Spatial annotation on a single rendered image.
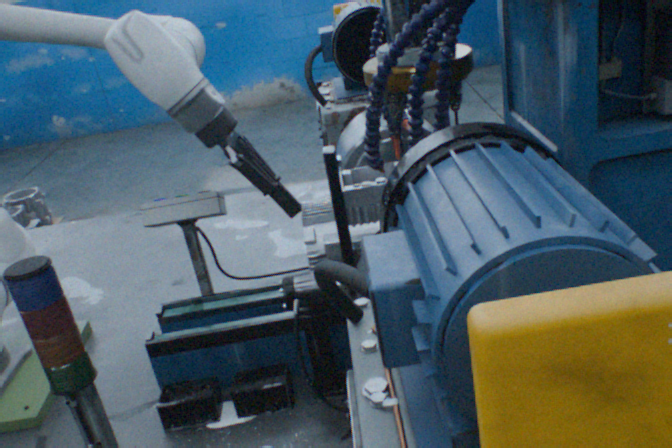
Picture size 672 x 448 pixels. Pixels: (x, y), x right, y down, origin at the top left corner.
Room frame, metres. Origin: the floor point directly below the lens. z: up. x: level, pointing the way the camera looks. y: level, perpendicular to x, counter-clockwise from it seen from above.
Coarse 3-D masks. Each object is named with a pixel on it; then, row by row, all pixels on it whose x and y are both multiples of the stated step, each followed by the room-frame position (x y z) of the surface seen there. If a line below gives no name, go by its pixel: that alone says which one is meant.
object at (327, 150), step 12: (324, 156) 0.94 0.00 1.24; (336, 156) 0.94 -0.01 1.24; (336, 168) 0.94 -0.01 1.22; (336, 180) 0.94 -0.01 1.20; (336, 192) 0.94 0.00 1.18; (336, 204) 0.94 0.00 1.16; (336, 216) 0.94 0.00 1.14; (348, 228) 0.94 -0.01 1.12; (348, 240) 0.94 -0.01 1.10; (348, 252) 0.94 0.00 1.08; (348, 264) 0.94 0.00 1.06; (348, 288) 0.95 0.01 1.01
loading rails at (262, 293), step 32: (256, 288) 1.16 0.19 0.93; (160, 320) 1.13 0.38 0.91; (192, 320) 1.13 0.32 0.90; (224, 320) 1.13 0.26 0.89; (256, 320) 1.05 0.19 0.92; (288, 320) 1.02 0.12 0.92; (160, 352) 1.03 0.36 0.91; (192, 352) 1.03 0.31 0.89; (224, 352) 1.03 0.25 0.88; (256, 352) 1.02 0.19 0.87; (288, 352) 1.02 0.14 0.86; (160, 384) 1.03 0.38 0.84; (224, 384) 1.03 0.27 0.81
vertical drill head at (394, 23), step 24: (384, 0) 1.07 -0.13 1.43; (408, 0) 1.05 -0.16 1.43; (432, 24) 1.05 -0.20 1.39; (384, 48) 1.09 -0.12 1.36; (408, 48) 1.05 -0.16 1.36; (456, 48) 1.07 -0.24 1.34; (408, 72) 1.00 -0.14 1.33; (432, 72) 1.00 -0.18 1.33; (456, 72) 1.01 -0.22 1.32; (384, 96) 1.12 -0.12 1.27; (456, 96) 1.04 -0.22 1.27; (456, 120) 1.05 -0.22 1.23
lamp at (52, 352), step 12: (60, 336) 0.78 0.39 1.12; (72, 336) 0.79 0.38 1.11; (36, 348) 0.78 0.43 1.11; (48, 348) 0.77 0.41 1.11; (60, 348) 0.77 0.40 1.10; (72, 348) 0.78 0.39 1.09; (84, 348) 0.80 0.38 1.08; (48, 360) 0.77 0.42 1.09; (60, 360) 0.77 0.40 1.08; (72, 360) 0.78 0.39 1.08
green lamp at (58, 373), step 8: (80, 360) 0.79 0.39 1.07; (88, 360) 0.80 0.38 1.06; (48, 368) 0.77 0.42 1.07; (56, 368) 0.77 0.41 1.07; (64, 368) 0.77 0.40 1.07; (72, 368) 0.78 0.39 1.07; (80, 368) 0.78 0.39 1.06; (88, 368) 0.79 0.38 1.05; (48, 376) 0.78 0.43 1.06; (56, 376) 0.77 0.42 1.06; (64, 376) 0.77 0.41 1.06; (72, 376) 0.77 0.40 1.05; (80, 376) 0.78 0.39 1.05; (88, 376) 0.79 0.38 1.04; (56, 384) 0.77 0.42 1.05; (64, 384) 0.77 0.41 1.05; (72, 384) 0.77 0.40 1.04; (80, 384) 0.78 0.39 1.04; (64, 392) 0.77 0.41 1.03
